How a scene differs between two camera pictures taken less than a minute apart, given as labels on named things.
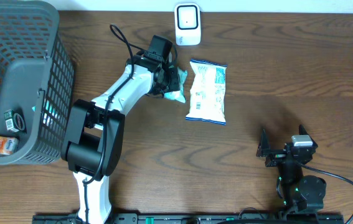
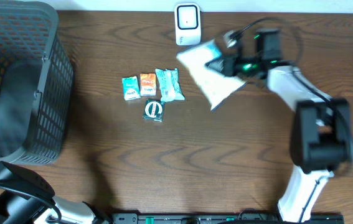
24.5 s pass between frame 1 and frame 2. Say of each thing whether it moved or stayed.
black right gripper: moved
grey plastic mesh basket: stayed
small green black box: moved
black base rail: stayed
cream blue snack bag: moved
